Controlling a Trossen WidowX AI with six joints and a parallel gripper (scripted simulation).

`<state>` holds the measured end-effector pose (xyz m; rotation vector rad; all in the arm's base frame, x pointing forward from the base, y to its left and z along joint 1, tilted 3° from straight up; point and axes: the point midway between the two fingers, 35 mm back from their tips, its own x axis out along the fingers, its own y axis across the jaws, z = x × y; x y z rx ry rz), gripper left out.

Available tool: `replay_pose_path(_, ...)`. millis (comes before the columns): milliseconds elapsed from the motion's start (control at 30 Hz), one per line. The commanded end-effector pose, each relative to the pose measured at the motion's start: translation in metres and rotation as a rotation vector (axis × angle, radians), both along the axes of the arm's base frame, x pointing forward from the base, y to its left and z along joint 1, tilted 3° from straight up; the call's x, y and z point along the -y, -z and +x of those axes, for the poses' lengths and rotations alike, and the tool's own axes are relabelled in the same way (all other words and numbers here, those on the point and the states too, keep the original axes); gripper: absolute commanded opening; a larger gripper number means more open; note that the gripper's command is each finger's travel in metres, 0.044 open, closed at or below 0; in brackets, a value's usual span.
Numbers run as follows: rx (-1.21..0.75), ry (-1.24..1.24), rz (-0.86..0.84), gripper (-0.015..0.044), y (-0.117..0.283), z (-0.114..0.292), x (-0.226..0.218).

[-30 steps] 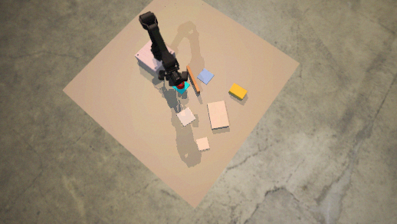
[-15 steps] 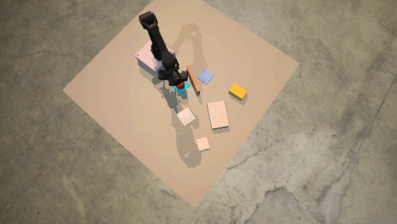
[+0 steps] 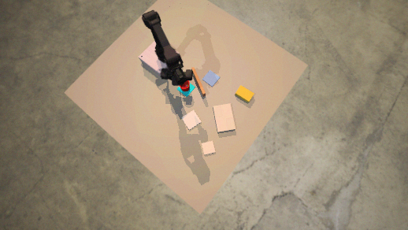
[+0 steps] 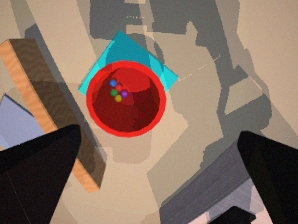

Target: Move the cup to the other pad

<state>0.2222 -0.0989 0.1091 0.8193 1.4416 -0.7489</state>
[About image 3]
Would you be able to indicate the yellow rectangular block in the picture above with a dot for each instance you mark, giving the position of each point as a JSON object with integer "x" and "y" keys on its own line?
{"x": 244, "y": 94}

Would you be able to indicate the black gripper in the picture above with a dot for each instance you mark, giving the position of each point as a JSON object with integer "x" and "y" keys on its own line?
{"x": 166, "y": 74}

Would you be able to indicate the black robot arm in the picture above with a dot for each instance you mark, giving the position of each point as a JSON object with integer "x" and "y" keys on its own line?
{"x": 163, "y": 50}

